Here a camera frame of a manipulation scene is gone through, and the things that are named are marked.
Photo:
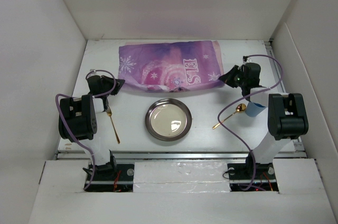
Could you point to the blue plastic cup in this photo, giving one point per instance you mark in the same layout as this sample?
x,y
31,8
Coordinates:
x,y
254,109

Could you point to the aluminium front rail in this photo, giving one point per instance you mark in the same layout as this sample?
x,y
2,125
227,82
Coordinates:
x,y
172,155

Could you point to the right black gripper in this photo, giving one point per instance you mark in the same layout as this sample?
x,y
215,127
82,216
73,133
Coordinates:
x,y
227,77

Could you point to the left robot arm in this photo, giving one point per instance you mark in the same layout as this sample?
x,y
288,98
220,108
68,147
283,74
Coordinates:
x,y
77,120

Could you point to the white foam block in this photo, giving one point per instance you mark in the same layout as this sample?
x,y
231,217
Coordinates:
x,y
180,177

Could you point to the purple Elsa cloth placemat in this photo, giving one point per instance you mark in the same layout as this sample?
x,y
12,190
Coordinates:
x,y
170,67

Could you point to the aluminium right side rail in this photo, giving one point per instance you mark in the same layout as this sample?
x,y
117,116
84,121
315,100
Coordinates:
x,y
298,144

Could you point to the aluminium rail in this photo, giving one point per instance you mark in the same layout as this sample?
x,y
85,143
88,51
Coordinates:
x,y
298,144
172,155

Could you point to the gold spoon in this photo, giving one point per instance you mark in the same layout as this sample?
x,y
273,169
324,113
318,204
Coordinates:
x,y
239,109

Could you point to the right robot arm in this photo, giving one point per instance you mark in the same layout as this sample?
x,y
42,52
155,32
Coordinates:
x,y
287,119

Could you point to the steel plate with cream centre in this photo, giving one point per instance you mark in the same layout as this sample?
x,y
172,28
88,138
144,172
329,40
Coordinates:
x,y
168,120

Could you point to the gold fork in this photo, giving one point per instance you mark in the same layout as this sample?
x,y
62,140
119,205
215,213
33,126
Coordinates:
x,y
113,125

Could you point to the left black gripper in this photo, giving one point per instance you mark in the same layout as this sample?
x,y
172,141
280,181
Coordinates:
x,y
118,84

